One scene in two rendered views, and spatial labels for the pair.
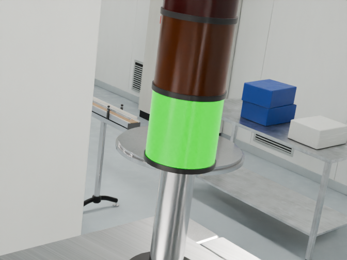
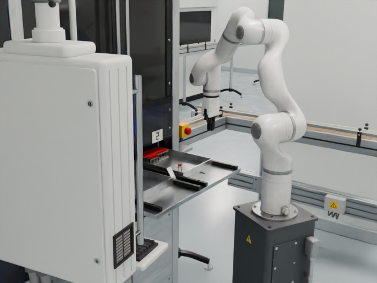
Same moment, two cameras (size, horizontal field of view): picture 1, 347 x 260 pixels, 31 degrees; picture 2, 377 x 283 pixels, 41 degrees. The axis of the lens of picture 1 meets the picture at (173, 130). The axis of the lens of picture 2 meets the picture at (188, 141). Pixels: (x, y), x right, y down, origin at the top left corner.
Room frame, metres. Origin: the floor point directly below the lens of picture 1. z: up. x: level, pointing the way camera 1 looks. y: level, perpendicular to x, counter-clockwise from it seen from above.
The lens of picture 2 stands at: (0.05, -2.60, 1.73)
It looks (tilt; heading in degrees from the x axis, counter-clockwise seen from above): 17 degrees down; 78
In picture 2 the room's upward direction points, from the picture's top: 1 degrees clockwise
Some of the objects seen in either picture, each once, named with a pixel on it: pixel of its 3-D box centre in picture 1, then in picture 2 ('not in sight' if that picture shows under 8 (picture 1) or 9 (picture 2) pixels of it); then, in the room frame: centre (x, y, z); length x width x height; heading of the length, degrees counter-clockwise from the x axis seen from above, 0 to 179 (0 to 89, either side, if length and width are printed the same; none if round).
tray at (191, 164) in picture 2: not in sight; (170, 161); (0.47, -0.22, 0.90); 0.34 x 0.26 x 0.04; 133
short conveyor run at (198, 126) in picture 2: not in sight; (189, 127); (0.68, 0.34, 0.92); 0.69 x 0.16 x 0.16; 43
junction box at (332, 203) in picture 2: not in sight; (335, 204); (1.52, -0.03, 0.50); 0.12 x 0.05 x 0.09; 133
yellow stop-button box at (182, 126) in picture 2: not in sight; (180, 129); (0.57, 0.04, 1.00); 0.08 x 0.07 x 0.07; 133
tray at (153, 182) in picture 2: not in sight; (127, 181); (0.22, -0.45, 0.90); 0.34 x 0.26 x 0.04; 133
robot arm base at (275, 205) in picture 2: not in sight; (276, 191); (0.80, -0.81, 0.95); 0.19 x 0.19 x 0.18
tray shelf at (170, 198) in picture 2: not in sight; (161, 179); (0.39, -0.38, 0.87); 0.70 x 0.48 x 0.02; 43
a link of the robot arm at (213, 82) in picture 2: not in sight; (211, 75); (0.64, -0.31, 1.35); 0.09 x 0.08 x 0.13; 17
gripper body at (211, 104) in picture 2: not in sight; (211, 104); (0.65, -0.30, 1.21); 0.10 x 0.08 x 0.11; 43
